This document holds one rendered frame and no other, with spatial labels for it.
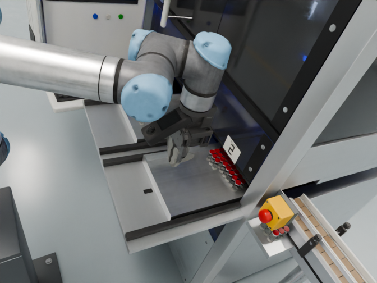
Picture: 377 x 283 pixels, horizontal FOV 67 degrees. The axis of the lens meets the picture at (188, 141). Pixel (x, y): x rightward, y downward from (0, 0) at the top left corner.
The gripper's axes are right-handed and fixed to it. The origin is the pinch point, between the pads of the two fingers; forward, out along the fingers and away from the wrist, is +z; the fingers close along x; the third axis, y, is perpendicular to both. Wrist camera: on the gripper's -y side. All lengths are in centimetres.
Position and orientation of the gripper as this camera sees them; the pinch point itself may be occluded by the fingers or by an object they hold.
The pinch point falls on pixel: (170, 163)
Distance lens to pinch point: 77.7
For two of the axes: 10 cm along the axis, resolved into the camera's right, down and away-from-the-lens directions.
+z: -2.3, 7.1, 6.6
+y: 8.8, -1.3, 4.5
